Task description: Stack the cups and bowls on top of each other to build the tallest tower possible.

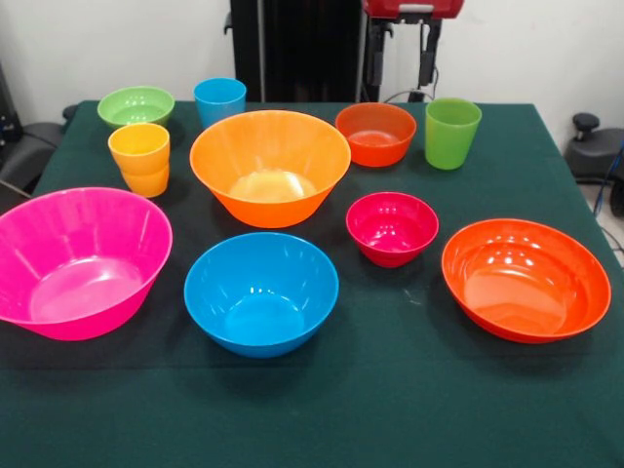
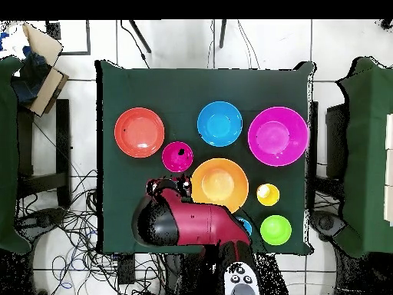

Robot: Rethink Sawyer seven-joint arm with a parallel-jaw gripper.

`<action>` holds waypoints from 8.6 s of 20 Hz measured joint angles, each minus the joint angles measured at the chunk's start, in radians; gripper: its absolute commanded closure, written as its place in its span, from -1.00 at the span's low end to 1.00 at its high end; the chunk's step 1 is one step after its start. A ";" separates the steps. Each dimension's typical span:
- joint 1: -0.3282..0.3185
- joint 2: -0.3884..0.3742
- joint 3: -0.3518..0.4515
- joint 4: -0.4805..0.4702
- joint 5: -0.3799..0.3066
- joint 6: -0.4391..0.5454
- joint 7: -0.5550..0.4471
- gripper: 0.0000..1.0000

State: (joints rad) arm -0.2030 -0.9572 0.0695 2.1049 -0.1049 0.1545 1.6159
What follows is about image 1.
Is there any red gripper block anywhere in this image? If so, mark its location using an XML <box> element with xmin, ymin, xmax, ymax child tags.
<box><xmin>363</xmin><ymin>0</ymin><xmax>465</xmax><ymax>89</ymax></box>

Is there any small red-orange bowl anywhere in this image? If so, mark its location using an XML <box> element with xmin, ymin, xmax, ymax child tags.
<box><xmin>334</xmin><ymin>101</ymin><xmax>418</xmax><ymax>168</ymax></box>

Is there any large orange bowl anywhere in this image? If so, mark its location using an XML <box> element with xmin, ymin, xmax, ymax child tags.
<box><xmin>188</xmin><ymin>109</ymin><xmax>352</xmax><ymax>230</ymax></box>

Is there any green cup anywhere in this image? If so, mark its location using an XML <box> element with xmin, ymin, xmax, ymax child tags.
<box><xmin>424</xmin><ymin>97</ymin><xmax>484</xmax><ymax>172</ymax></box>

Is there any small crimson bowl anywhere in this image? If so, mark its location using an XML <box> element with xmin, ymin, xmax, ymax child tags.
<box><xmin>345</xmin><ymin>191</ymin><xmax>440</xmax><ymax>269</ymax></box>

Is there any blue cup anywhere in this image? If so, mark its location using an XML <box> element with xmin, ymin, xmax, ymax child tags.
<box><xmin>193</xmin><ymin>77</ymin><xmax>248</xmax><ymax>129</ymax></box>

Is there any wide red-orange bowl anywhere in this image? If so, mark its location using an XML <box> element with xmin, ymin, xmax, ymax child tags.
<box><xmin>441</xmin><ymin>217</ymin><xmax>612</xmax><ymax>345</ymax></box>

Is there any green bowl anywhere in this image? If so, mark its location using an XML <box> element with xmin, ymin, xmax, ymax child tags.
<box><xmin>96</xmin><ymin>85</ymin><xmax>176</xmax><ymax>131</ymax></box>

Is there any blue bowl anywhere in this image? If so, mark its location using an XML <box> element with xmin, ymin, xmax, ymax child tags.
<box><xmin>183</xmin><ymin>231</ymin><xmax>340</xmax><ymax>360</ymax></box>

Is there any yellow cup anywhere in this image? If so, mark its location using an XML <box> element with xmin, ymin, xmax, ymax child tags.
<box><xmin>120</xmin><ymin>163</ymin><xmax>171</xmax><ymax>199</ymax></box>
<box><xmin>107</xmin><ymin>122</ymin><xmax>172</xmax><ymax>176</ymax></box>

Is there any dark green tablecloth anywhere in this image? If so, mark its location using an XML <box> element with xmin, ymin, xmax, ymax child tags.
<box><xmin>0</xmin><ymin>99</ymin><xmax>624</xmax><ymax>468</ymax></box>

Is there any large magenta bowl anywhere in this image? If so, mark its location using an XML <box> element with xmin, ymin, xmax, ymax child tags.
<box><xmin>0</xmin><ymin>186</ymin><xmax>175</xmax><ymax>342</ymax></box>

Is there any grey pedestal foot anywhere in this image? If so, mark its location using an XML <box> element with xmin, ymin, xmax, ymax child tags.
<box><xmin>564</xmin><ymin>112</ymin><xmax>624</xmax><ymax>182</ymax></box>
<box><xmin>0</xmin><ymin>121</ymin><xmax>67</xmax><ymax>196</ymax></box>

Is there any blue cable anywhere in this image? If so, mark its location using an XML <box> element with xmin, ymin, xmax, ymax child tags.
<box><xmin>591</xmin><ymin>140</ymin><xmax>624</xmax><ymax>218</ymax></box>

